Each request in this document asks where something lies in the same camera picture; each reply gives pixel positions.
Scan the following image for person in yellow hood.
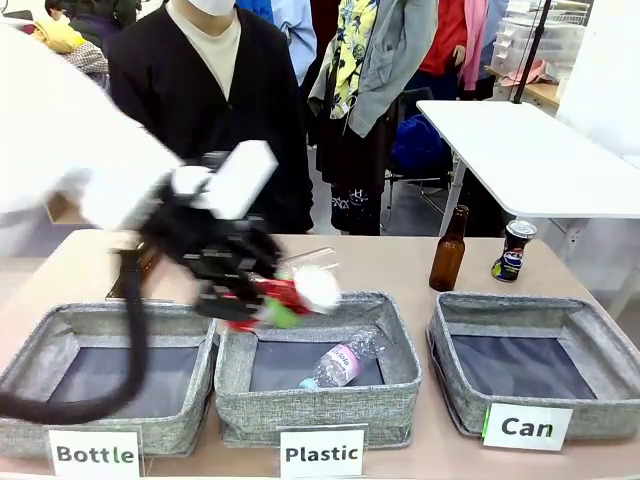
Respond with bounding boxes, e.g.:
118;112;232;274
30;0;109;76

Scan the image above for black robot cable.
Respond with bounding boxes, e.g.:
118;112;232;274
0;239;161;425

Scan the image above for white folding table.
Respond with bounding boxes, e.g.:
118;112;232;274
415;99;640;321

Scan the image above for grey fabric basket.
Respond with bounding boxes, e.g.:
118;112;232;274
213;291;424;450
425;292;640;441
0;301;220;459

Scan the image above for pink garment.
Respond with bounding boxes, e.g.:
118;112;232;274
459;0;494;92

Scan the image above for mannequin with grey cardigan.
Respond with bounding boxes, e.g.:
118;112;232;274
307;0;426;236

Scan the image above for person in black cardigan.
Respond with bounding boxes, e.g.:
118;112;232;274
107;0;315;236

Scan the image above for dark blue Pepsi can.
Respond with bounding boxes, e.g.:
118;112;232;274
490;219;539;283

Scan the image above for clear plastic storage drawers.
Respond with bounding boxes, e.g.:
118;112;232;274
492;4;589;76

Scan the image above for red garment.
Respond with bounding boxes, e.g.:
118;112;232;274
418;0;469;76

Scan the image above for clear plastic water bottle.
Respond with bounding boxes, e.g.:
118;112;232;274
298;327;392;391

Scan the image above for brown flat object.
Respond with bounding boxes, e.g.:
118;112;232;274
105;243;164;303

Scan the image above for white Plastic label card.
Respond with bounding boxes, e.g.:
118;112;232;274
279;428;367;480

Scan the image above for clear plastic cup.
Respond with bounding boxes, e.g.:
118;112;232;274
277;246;341;282

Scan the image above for pink hat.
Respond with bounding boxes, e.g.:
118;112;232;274
501;59;556;86

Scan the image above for black stand pole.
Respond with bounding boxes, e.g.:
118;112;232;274
513;0;553;105

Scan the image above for white face mask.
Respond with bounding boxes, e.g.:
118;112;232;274
192;0;237;15

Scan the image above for light blue shirt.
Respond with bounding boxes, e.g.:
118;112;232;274
272;0;319;87

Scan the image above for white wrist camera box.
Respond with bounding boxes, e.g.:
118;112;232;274
192;139;280;221

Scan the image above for brown glass bottle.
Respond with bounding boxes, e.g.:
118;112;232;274
428;204;470;293

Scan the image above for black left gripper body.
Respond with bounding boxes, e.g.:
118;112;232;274
144;202;284;301

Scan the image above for white Can label card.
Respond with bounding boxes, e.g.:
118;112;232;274
481;402;574;453

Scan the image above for white Bottle label card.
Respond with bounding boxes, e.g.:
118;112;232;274
48;428;144;479

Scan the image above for blue bag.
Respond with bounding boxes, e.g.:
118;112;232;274
389;114;454;179

